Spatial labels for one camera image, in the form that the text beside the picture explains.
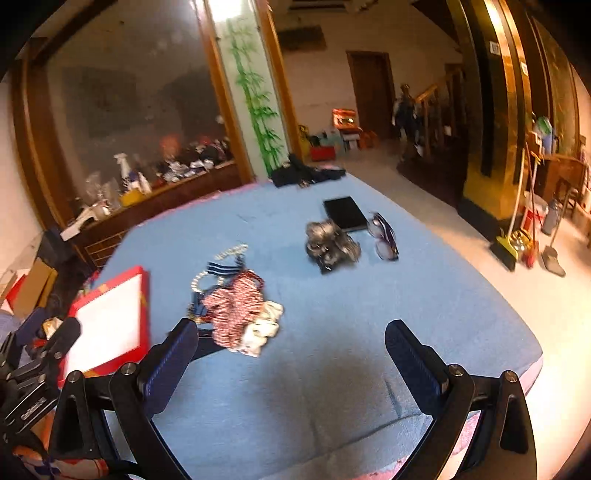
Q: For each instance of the wooden stair railing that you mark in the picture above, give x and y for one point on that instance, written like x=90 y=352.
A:
x=438 y=110

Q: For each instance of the red floor box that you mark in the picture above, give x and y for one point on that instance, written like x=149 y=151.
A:
x=322 y=153

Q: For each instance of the glass mug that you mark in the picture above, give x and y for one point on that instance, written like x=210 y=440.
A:
x=104 y=189

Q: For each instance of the bamboo painted panel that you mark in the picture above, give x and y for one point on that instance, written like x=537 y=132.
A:
x=251 y=92

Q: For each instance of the orange patterned cloth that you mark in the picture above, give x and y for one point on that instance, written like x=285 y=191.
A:
x=60 y=466

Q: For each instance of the wooden door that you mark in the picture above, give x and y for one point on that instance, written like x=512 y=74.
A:
x=371 y=97

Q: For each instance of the black scrunchie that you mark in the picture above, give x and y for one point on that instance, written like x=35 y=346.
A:
x=328 y=266

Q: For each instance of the golden black pillar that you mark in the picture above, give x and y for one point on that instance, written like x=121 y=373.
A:
x=496 y=115

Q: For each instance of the red plaid scrunchie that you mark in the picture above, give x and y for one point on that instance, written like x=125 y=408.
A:
x=233 y=307

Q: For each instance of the blue striped headband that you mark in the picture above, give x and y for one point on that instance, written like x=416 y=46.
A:
x=220 y=270

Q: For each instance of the orange box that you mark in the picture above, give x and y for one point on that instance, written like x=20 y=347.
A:
x=344 y=117

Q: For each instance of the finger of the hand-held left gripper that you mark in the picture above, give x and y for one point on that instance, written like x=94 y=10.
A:
x=28 y=330
x=60 y=339

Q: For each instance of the yellow tape roll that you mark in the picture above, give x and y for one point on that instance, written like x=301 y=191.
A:
x=132 y=198

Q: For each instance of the green broom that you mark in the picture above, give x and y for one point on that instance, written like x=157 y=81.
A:
x=504 y=251

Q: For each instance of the black notebook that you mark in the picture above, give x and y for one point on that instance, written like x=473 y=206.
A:
x=345 y=212

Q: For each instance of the wooden cabinet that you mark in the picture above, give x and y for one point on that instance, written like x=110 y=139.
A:
x=152 y=207

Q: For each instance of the grey dustpan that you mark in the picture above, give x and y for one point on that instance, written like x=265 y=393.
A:
x=553 y=263

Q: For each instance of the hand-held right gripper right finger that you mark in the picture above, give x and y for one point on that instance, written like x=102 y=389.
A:
x=411 y=364

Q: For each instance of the white cherry print scrunchie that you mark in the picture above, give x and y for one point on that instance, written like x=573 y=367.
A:
x=261 y=327

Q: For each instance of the dark clothing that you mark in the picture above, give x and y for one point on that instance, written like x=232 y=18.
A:
x=304 y=174

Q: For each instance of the dark sunglasses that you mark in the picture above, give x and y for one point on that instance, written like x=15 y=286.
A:
x=385 y=240

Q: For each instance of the brown cardboard box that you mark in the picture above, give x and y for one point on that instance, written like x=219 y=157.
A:
x=34 y=288

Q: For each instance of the wooden desk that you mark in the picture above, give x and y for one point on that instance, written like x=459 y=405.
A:
x=565 y=175

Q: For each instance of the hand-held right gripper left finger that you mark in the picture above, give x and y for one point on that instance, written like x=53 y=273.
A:
x=168 y=364

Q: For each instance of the white spray bottle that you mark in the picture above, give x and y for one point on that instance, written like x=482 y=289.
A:
x=125 y=173

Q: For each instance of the pile of assorted small things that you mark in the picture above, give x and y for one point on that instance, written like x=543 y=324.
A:
x=198 y=157

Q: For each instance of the grey metallic scrunchie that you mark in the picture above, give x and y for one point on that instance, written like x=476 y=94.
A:
x=330 y=240

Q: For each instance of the blue blanket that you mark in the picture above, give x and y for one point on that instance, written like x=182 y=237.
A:
x=323 y=332

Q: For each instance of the red shallow box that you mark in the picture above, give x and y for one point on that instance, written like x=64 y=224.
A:
x=111 y=318

